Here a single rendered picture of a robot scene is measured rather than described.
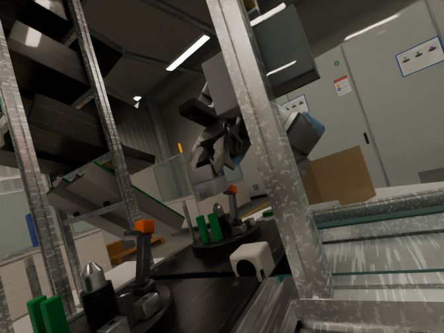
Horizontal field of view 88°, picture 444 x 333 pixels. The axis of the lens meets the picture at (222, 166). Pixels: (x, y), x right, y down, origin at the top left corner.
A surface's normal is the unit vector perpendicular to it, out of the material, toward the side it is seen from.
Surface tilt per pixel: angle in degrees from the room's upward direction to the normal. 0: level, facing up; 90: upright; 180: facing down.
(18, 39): 90
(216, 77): 90
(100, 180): 90
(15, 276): 90
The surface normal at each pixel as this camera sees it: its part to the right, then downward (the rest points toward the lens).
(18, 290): 0.74, -0.26
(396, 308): -0.49, 0.11
